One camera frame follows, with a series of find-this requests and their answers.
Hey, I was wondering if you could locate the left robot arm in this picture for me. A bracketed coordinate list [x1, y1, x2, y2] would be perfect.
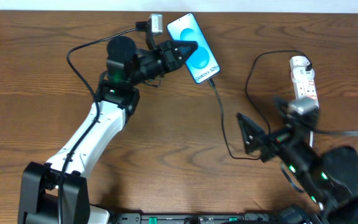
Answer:
[17, 36, 198, 223]

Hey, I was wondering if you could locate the black camera cable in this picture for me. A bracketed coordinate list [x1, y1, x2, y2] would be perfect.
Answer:
[275, 96, 358, 138]
[57, 27, 138, 224]

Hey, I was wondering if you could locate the black USB charging cable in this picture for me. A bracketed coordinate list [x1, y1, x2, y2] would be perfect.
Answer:
[208, 49, 313, 161]

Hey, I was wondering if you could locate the blue Galaxy smartphone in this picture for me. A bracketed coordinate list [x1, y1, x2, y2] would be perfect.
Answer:
[167, 13, 221, 84]

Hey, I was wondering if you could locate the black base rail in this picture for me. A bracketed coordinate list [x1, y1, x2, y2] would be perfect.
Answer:
[85, 203, 323, 224]

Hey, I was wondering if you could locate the white USB charger adapter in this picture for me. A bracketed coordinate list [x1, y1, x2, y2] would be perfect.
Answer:
[290, 56, 312, 71]

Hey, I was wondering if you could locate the black right camera cable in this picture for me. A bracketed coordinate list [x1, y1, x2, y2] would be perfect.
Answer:
[275, 96, 358, 138]

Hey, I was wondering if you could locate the white power strip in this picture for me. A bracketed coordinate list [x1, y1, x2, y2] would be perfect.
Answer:
[291, 67, 319, 106]

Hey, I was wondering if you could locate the black left camera cable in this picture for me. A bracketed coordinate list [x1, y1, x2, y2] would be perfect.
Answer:
[57, 27, 138, 224]

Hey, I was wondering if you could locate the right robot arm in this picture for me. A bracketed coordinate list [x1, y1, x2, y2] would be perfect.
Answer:
[237, 111, 358, 223]

